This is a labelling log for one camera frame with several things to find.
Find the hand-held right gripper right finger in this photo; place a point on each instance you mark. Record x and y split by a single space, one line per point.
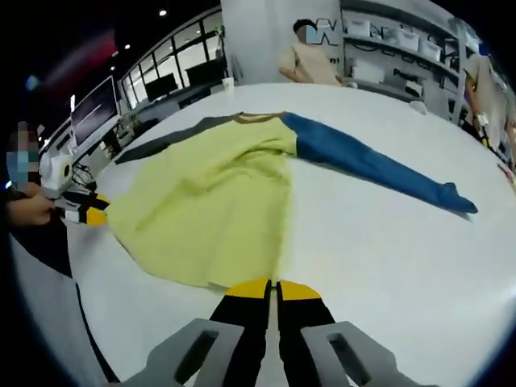
306 322

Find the grey metal storage shelf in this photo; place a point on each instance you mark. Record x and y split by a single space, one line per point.
403 40

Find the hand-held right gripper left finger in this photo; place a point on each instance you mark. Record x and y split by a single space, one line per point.
238 322

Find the yellow blue black garment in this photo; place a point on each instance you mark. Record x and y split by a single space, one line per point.
209 201

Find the white paper cup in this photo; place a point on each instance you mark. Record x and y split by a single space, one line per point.
227 84

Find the person's left hand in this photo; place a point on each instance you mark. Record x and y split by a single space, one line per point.
32 209

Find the large screen on stand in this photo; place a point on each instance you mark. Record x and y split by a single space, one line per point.
96 113

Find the black desk monitor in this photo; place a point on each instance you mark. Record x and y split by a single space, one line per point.
161 85

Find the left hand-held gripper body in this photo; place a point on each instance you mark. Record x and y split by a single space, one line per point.
58 173

